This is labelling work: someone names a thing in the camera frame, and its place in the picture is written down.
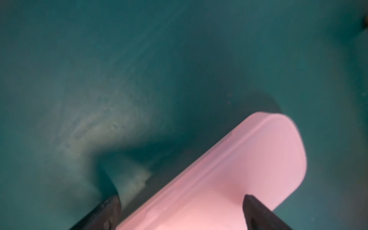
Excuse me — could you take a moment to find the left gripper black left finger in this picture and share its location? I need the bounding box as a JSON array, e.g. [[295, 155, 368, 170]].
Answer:
[[71, 195, 121, 230]]

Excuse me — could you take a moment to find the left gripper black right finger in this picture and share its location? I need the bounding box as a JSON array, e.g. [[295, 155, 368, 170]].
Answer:
[[242, 195, 292, 230]]

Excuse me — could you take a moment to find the pink pencil case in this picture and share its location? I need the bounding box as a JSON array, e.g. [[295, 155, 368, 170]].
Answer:
[[118, 112, 307, 230]]

